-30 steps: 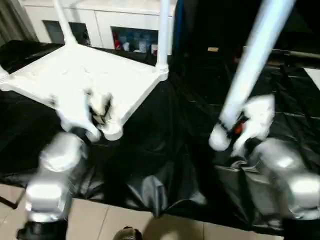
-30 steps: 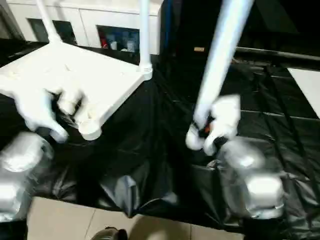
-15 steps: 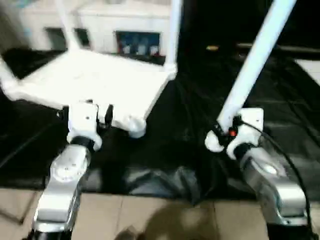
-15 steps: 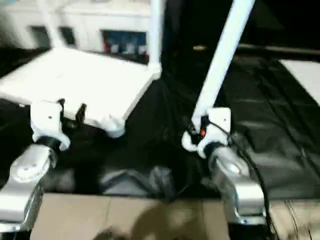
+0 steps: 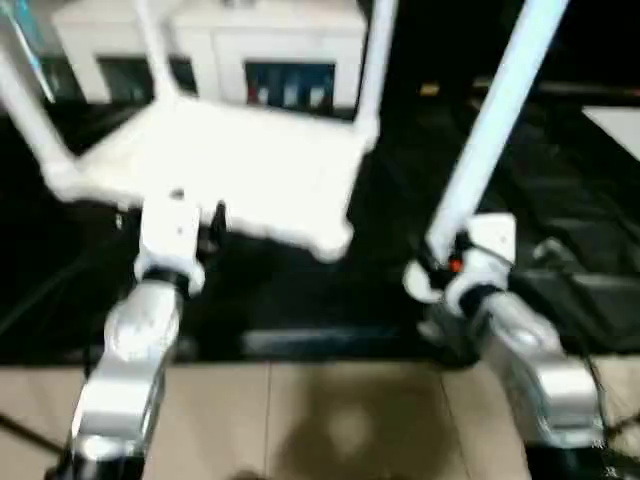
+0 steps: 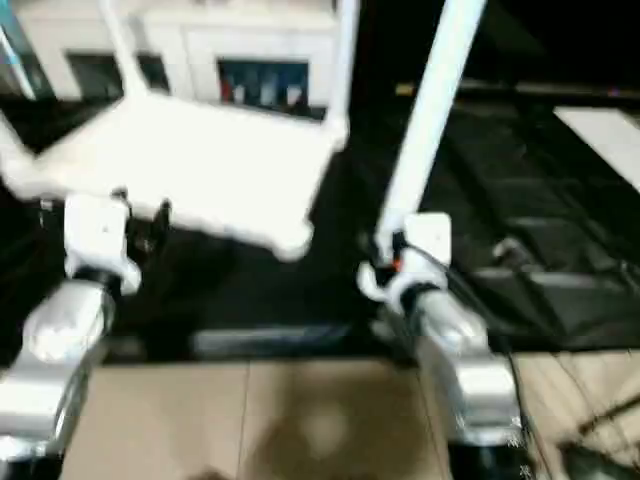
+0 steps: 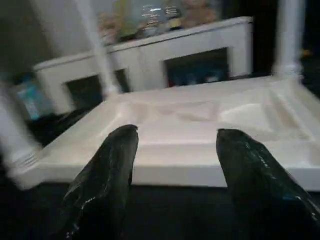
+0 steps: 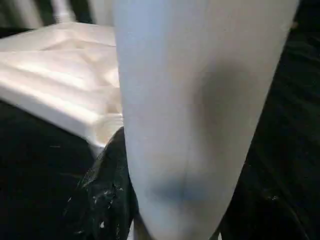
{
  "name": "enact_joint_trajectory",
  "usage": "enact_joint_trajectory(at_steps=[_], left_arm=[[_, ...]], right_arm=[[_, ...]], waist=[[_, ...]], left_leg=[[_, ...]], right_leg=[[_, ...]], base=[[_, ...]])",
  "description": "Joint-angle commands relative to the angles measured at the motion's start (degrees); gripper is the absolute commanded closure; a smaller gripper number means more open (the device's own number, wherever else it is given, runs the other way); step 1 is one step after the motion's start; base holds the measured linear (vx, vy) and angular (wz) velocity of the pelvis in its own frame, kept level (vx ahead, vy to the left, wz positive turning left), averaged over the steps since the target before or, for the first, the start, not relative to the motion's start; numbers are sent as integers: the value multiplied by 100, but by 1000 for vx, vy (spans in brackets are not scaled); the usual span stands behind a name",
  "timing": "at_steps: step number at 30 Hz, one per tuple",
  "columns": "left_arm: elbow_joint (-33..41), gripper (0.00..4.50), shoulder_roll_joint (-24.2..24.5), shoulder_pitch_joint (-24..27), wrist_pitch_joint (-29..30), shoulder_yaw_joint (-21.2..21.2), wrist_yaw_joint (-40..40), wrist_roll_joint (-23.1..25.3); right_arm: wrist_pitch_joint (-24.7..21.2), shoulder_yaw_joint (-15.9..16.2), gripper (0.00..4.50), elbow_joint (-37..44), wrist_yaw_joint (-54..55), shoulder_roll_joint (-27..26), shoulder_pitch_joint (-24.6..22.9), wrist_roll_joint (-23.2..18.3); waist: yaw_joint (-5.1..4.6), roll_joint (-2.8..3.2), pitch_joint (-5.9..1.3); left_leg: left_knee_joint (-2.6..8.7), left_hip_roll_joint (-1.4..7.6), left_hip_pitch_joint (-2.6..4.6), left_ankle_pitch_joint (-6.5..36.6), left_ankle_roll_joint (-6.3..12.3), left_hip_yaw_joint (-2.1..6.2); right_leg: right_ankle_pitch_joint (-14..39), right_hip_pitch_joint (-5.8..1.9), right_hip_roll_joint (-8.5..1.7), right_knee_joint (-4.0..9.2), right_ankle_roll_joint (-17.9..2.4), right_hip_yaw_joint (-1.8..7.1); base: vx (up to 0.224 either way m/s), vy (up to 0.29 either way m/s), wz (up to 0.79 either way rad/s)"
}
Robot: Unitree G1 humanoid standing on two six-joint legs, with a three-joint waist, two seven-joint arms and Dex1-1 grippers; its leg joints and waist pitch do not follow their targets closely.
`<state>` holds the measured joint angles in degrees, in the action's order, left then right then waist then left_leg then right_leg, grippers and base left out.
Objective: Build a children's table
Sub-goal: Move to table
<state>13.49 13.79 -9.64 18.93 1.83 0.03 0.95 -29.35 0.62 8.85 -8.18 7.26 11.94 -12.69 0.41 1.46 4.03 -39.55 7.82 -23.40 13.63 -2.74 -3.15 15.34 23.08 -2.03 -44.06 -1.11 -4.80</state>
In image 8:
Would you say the black work mat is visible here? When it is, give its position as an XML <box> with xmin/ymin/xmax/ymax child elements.
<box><xmin>0</xmin><ymin>0</ymin><xmax>320</xmax><ymax>240</ymax></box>

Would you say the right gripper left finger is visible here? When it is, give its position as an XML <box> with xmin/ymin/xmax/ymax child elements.
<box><xmin>59</xmin><ymin>126</ymin><xmax>138</xmax><ymax>240</ymax></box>

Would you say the white plastic table top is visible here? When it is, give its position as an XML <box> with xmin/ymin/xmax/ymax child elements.
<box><xmin>0</xmin><ymin>23</ymin><xmax>126</xmax><ymax>161</ymax></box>

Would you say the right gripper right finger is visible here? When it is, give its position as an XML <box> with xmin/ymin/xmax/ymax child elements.
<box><xmin>216</xmin><ymin>159</ymin><xmax>320</xmax><ymax>240</ymax></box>

